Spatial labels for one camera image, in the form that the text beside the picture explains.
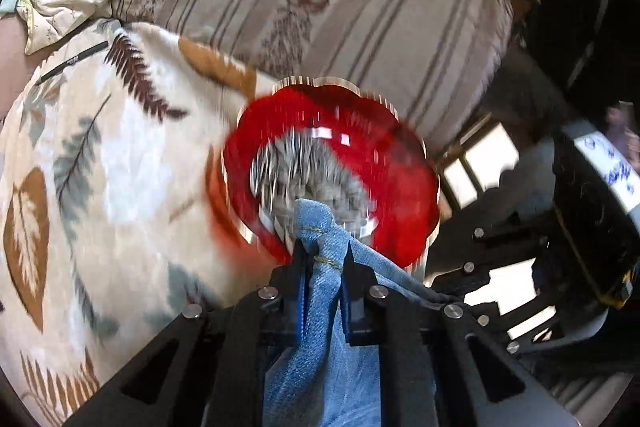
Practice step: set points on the striped floral beige bedsheet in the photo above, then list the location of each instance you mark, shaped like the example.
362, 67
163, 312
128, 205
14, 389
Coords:
431, 59

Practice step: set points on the red glass bowl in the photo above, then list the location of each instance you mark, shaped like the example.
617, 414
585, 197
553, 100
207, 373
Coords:
366, 135

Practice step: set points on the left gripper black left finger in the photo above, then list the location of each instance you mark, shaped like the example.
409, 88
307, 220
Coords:
207, 368

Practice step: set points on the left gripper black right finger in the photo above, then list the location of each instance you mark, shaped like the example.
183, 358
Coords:
437, 365

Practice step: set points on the blue denim jeans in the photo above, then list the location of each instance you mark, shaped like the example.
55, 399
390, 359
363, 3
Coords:
324, 381

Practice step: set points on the leaf-patterned cream blanket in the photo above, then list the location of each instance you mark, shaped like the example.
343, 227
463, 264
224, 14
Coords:
114, 215

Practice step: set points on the black pen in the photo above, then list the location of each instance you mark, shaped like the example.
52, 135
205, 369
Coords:
97, 48

